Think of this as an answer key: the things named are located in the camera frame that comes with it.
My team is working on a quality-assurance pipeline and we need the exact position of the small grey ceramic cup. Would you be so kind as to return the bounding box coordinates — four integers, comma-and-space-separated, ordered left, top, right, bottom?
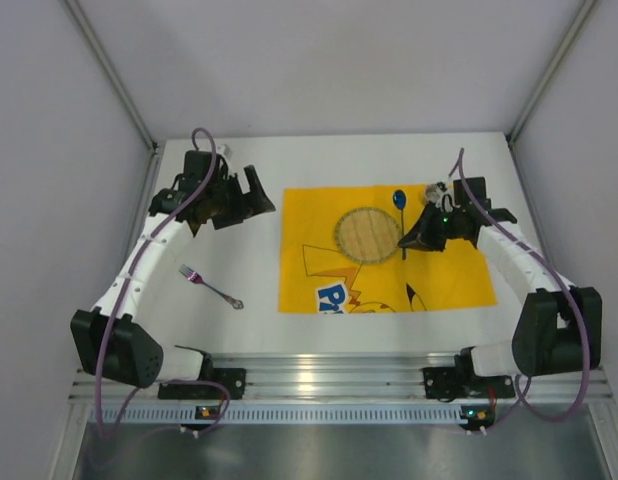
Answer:
424, 182, 447, 203

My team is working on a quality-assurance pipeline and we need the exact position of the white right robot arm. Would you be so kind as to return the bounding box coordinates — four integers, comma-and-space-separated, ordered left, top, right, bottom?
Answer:
398, 177, 602, 377

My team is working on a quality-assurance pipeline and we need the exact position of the round woven bamboo plate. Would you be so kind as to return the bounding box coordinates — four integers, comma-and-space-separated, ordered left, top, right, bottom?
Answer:
334, 207, 401, 265

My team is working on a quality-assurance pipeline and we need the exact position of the aluminium mounting rail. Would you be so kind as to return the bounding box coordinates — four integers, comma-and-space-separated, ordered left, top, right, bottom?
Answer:
69, 353, 613, 404

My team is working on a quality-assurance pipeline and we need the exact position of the pink metal fork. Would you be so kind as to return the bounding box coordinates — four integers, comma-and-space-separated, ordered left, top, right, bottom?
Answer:
178, 264, 244, 310

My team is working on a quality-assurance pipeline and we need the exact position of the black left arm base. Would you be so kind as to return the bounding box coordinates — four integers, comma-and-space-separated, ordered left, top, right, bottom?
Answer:
158, 368, 247, 401

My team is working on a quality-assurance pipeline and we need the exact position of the yellow Pikachu cloth placemat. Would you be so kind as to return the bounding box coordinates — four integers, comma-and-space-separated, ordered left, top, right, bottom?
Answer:
278, 185, 497, 314

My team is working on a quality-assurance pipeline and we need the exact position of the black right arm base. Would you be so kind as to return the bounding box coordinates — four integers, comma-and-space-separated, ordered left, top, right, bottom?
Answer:
422, 366, 515, 403

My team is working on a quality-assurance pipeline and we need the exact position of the slotted grey cable duct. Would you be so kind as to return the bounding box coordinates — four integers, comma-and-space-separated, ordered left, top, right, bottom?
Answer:
102, 402, 468, 425

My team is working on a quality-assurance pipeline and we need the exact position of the blue metal spoon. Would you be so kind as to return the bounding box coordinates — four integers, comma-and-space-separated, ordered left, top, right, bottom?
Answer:
392, 189, 407, 236

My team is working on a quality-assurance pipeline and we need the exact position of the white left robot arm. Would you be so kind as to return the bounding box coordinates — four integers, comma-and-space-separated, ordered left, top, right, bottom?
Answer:
70, 147, 275, 388

